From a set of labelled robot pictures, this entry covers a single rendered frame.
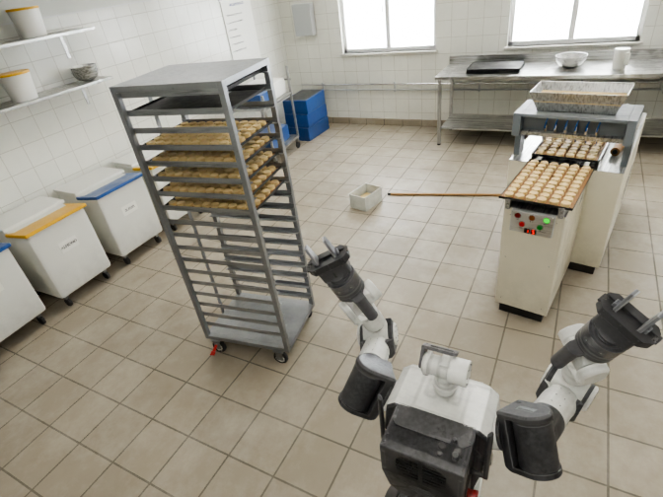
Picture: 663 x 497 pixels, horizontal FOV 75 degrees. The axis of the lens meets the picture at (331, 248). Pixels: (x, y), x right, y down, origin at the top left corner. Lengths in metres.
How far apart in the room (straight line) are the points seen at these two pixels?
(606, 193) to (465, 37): 3.59
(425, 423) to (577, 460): 1.60
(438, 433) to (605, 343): 0.42
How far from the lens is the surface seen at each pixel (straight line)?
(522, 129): 3.46
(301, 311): 3.15
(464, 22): 6.46
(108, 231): 4.45
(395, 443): 1.13
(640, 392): 3.06
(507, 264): 3.05
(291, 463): 2.59
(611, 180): 3.42
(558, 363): 1.18
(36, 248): 4.08
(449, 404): 1.19
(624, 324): 1.04
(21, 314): 4.16
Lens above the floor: 2.18
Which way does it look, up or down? 33 degrees down
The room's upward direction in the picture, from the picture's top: 8 degrees counter-clockwise
